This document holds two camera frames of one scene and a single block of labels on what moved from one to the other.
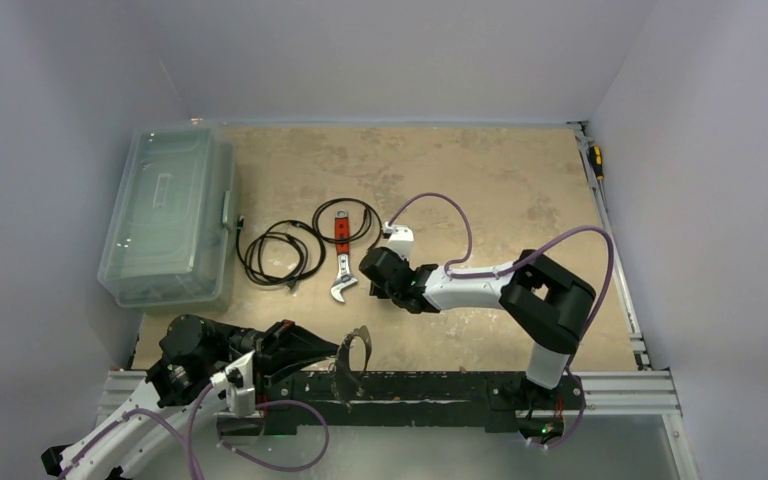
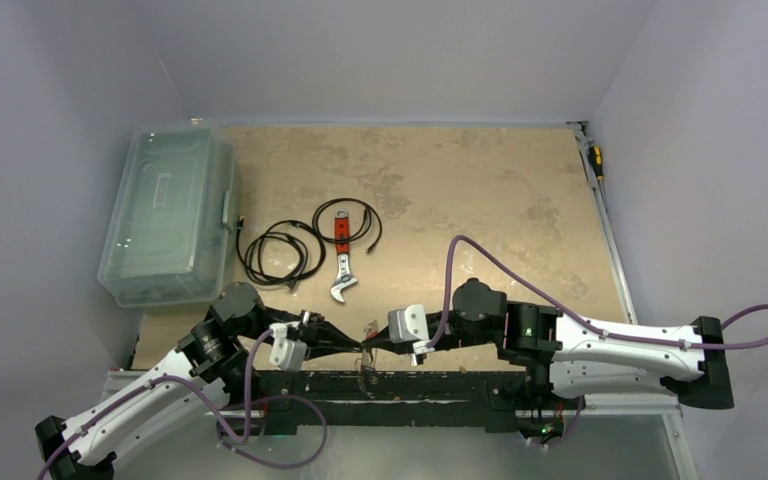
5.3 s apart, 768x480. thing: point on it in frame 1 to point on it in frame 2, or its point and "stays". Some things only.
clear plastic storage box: (171, 243) stays
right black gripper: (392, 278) to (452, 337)
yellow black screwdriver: (596, 159) stays
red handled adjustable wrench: (345, 278) stays
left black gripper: (285, 347) to (323, 337)
